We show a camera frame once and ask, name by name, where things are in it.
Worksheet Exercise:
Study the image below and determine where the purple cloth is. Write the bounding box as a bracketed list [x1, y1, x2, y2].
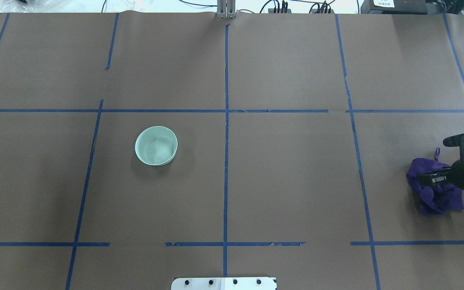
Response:
[406, 147, 464, 215]

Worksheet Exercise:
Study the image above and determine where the aluminium frame post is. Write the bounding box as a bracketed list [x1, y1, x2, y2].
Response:
[217, 0, 237, 19]

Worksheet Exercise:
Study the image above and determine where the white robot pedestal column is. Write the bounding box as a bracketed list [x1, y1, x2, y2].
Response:
[171, 277, 278, 290]

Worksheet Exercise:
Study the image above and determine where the black device with label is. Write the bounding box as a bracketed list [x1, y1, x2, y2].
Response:
[360, 0, 428, 15]

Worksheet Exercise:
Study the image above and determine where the mint green bowl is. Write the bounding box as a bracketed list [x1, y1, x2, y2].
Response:
[135, 126, 178, 166]

